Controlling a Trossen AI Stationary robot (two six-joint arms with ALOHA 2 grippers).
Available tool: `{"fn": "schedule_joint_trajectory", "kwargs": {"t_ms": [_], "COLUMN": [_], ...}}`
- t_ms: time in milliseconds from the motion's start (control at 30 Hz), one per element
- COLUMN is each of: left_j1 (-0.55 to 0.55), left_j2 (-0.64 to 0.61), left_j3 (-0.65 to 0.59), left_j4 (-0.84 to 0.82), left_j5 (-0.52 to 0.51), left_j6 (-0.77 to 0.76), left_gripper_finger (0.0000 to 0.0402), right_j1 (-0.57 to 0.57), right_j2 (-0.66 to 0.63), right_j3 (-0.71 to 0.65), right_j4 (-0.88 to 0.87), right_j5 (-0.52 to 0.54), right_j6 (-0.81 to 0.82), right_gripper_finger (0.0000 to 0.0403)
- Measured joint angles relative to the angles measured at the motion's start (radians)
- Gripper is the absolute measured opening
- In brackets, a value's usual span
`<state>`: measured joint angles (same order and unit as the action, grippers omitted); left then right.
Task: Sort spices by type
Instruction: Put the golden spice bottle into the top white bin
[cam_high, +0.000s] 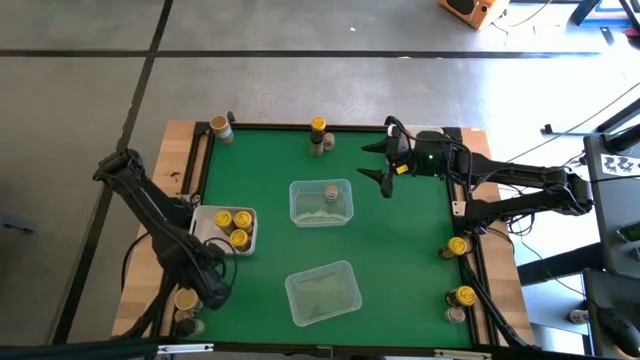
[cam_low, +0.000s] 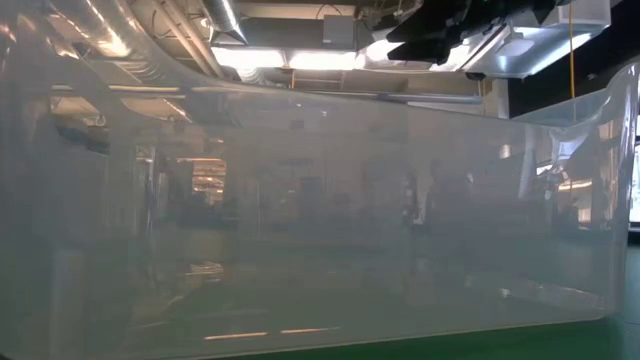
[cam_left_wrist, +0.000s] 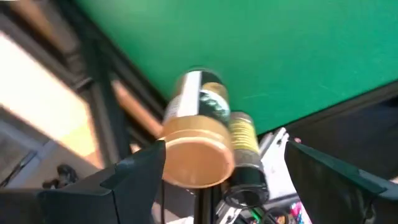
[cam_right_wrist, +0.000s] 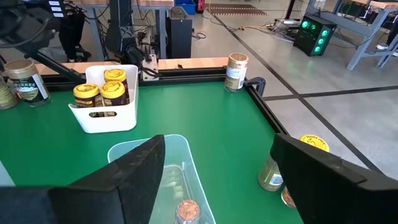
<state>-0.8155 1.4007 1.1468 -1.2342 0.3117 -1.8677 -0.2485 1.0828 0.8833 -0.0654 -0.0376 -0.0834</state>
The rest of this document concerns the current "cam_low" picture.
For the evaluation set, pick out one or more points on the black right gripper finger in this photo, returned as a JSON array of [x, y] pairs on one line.
[[427, 53], [425, 31]]

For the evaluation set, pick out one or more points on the silver ceiling duct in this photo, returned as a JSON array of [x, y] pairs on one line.
[[225, 20]]

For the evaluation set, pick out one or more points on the bright ceiling light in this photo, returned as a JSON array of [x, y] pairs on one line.
[[290, 59]]

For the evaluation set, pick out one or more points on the grey ceiling box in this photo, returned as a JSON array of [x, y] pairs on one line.
[[339, 30]]

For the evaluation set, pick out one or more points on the silver horizontal pipe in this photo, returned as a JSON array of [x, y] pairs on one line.
[[440, 98]]

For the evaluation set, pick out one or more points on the clear plastic bin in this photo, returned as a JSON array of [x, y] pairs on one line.
[[320, 225]]

